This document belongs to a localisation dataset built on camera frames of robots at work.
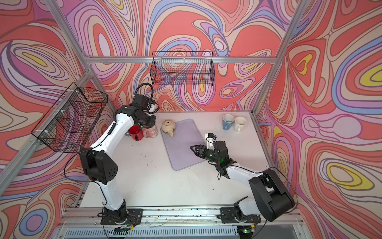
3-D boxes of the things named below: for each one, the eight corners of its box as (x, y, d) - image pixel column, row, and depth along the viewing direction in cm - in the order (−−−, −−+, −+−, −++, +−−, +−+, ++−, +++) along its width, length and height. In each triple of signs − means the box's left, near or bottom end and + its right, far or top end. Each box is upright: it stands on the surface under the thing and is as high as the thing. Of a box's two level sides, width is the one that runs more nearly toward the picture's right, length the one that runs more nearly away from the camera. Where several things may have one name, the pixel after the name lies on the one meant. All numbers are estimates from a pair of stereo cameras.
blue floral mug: (222, 133, 108) (224, 125, 101) (220, 122, 115) (222, 113, 108) (233, 133, 108) (236, 125, 101) (230, 122, 115) (233, 113, 108)
